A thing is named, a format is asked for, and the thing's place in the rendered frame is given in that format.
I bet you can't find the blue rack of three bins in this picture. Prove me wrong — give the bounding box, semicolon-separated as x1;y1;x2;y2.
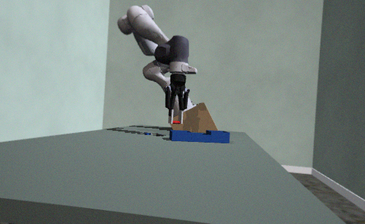
169;130;230;143

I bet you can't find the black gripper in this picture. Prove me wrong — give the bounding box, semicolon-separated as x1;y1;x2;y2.
165;74;190;124

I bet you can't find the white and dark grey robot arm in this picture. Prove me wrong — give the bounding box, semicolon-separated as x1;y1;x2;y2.
117;5;197;93

